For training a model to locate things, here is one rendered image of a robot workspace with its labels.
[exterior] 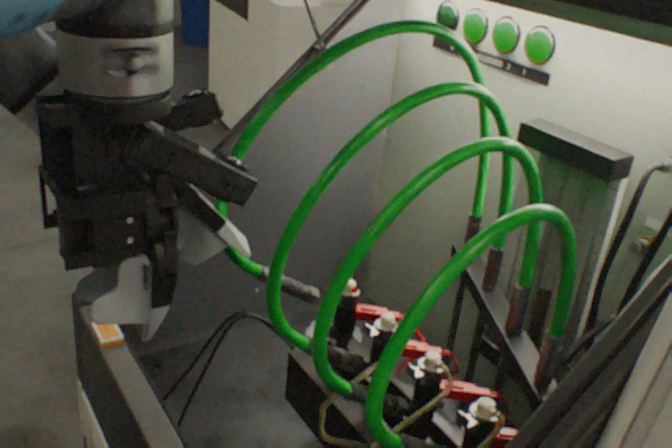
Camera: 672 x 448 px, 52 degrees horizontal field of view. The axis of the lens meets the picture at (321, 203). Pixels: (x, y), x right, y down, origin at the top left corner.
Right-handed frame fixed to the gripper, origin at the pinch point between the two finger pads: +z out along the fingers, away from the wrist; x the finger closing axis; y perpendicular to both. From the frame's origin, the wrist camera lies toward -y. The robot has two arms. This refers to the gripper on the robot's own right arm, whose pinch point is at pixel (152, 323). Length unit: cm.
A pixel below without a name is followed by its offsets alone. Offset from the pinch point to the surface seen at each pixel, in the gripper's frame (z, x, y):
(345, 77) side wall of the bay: -6, -43, -47
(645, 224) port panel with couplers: -2, 7, -57
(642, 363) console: -2.3, 23.9, -31.2
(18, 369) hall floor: 121, -156, -7
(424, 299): -4.9, 12.4, -18.0
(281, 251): -2.0, -3.4, -13.9
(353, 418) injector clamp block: 22.3, -2.4, -24.7
